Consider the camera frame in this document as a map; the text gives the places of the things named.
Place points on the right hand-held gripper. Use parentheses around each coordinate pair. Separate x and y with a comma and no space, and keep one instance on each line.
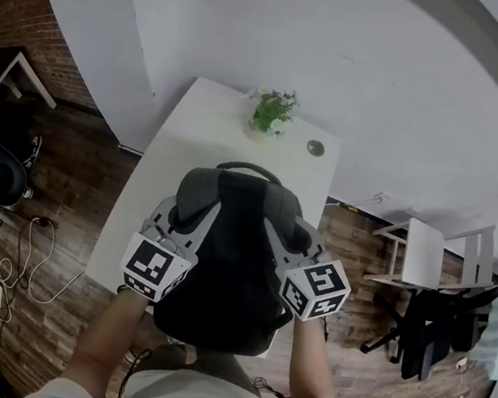
(316,289)

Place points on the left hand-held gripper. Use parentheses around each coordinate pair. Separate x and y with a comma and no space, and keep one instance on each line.
(152,267)

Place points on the black backpack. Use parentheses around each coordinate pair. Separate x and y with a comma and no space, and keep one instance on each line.
(231,272)

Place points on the person's left forearm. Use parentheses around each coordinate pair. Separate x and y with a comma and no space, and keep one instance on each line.
(106,338)

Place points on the person's right forearm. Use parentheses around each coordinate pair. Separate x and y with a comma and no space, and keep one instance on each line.
(311,368)

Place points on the white wooden chair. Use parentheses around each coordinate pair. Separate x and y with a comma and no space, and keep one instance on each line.
(423,251)

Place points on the green plant in white pot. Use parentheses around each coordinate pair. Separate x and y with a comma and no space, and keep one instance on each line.
(272,115)

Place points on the person's dark trousers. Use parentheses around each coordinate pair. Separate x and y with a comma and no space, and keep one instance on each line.
(210,367)

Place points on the black office chair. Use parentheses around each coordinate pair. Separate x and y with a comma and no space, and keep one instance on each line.
(422,332)

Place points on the black white sneaker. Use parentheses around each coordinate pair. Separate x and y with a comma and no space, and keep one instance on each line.
(34,150)

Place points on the small white side table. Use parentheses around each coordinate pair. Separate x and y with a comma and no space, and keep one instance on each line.
(26,71)

